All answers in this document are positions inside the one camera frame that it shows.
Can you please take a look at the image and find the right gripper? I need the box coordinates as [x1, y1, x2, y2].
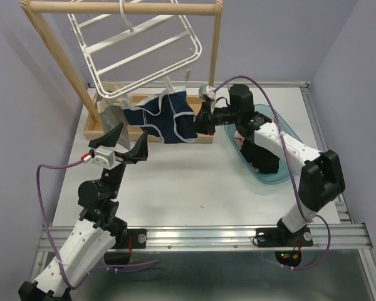
[185, 102, 240, 136]

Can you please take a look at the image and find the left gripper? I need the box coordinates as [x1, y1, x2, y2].
[91, 122, 149, 198]

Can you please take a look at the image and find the navy underwear white trim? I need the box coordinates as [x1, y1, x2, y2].
[124, 86, 198, 144]

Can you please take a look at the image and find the light pink underwear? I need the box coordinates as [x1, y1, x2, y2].
[234, 131, 245, 150]

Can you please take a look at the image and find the black underwear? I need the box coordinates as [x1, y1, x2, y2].
[240, 139, 280, 174]

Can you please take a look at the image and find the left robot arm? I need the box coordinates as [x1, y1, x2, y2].
[18, 123, 148, 300]

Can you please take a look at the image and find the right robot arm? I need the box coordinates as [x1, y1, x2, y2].
[189, 84, 345, 245]

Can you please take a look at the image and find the white plastic clip hanger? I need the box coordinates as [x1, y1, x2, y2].
[67, 13, 202, 99]

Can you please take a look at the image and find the teal plastic basin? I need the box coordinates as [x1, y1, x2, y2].
[224, 104, 302, 185]

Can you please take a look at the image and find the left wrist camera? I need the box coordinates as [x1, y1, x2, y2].
[91, 146, 117, 170]

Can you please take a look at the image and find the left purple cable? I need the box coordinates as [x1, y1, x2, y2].
[36, 153, 160, 289]

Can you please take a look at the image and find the purple cable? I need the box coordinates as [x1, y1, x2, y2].
[212, 75, 333, 271]
[36, 153, 160, 289]

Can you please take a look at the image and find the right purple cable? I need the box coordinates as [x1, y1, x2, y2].
[212, 75, 333, 271]

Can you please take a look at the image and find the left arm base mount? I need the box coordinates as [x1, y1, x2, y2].
[113, 228, 147, 250]

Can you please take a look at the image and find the aluminium mounting rail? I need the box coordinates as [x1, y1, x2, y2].
[38, 224, 373, 253]

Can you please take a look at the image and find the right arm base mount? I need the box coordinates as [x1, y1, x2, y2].
[252, 227, 313, 248]

